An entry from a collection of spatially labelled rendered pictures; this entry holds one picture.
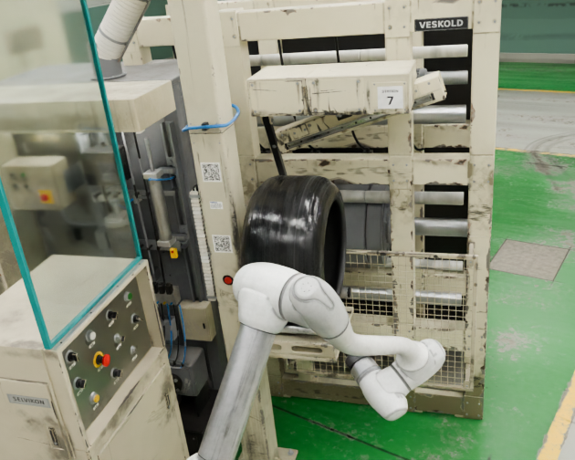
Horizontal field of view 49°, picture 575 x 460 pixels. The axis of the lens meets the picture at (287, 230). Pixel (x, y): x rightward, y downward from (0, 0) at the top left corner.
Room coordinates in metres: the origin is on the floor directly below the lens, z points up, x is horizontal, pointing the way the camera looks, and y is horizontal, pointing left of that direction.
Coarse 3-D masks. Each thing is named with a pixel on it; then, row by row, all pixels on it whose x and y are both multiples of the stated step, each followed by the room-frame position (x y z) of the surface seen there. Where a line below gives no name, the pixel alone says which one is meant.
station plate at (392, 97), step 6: (378, 90) 2.23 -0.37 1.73; (384, 90) 2.22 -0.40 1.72; (390, 90) 2.22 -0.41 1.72; (396, 90) 2.21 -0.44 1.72; (378, 96) 2.23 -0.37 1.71; (384, 96) 2.23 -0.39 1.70; (390, 96) 2.22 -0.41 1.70; (396, 96) 2.21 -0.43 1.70; (402, 96) 2.20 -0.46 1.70; (378, 102) 2.23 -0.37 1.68; (384, 102) 2.23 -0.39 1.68; (390, 102) 2.22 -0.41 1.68; (396, 102) 2.21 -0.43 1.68; (402, 102) 2.20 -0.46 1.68; (378, 108) 2.23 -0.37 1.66; (384, 108) 2.23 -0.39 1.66; (390, 108) 2.22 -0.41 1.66; (396, 108) 2.21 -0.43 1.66; (402, 108) 2.20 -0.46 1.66
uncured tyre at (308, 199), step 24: (264, 192) 2.11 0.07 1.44; (288, 192) 2.08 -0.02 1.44; (312, 192) 2.06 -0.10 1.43; (336, 192) 2.20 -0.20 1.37; (264, 216) 2.01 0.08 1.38; (288, 216) 1.98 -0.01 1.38; (312, 216) 1.98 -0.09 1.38; (336, 216) 2.36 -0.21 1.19; (264, 240) 1.95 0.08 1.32; (288, 240) 1.93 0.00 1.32; (312, 240) 1.92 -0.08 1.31; (336, 240) 2.36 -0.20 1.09; (288, 264) 1.89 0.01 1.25; (312, 264) 1.89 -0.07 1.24; (336, 264) 2.31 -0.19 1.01; (336, 288) 2.15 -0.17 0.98
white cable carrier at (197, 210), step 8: (192, 192) 2.21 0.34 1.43; (192, 200) 2.21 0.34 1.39; (200, 200) 2.21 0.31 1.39; (200, 208) 2.20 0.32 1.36; (200, 216) 2.20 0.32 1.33; (200, 224) 2.20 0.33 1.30; (200, 232) 2.21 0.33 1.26; (200, 240) 2.21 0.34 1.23; (200, 248) 2.21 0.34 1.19; (208, 248) 2.21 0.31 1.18; (208, 256) 2.20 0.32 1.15; (208, 264) 2.20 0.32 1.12; (208, 272) 2.20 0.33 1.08; (208, 280) 2.21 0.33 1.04; (208, 288) 2.21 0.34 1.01
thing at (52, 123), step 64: (0, 0) 1.68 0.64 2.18; (64, 0) 1.92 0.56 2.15; (0, 64) 1.62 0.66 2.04; (64, 64) 1.86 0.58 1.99; (0, 128) 1.56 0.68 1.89; (64, 128) 1.79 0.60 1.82; (0, 192) 1.49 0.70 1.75; (64, 192) 1.72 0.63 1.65; (64, 256) 1.65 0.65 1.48; (128, 256) 1.95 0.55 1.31; (64, 320) 1.58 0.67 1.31
